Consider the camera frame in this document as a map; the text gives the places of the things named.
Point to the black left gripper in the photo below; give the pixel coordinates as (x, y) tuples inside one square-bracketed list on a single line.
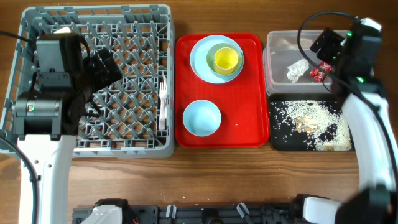
[(95, 64)]

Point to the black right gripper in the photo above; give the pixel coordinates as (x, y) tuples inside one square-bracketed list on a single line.
[(334, 41)]

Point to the red snack wrapper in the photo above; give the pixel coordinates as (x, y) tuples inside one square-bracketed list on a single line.
[(318, 74)]

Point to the white napkin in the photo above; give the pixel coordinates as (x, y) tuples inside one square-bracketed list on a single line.
[(297, 69)]

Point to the white plastic fork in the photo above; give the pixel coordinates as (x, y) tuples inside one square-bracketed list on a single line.
[(163, 97)]

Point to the rice and food scraps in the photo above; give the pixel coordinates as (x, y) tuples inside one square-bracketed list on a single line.
[(317, 121)]

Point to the light blue bowl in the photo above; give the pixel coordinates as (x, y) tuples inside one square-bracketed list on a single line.
[(202, 118)]

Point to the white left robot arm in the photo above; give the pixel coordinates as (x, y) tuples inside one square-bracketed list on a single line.
[(46, 120)]

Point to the grey plastic dishwasher rack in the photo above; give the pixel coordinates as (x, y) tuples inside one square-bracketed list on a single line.
[(141, 40)]

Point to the clear plastic bin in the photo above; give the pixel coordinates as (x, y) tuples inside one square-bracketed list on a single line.
[(280, 52)]

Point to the black tray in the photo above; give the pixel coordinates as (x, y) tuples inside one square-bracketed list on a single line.
[(276, 137)]

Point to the light blue plate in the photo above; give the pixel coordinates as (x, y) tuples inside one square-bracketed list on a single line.
[(199, 63)]

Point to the green bowl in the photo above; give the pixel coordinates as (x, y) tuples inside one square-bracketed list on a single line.
[(211, 54)]

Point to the red plastic tray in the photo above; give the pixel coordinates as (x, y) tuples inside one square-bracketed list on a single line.
[(242, 101)]

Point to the yellow plastic cup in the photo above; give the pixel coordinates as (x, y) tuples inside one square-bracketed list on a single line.
[(226, 59)]

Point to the black mounting rail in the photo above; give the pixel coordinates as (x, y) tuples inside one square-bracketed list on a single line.
[(240, 213)]

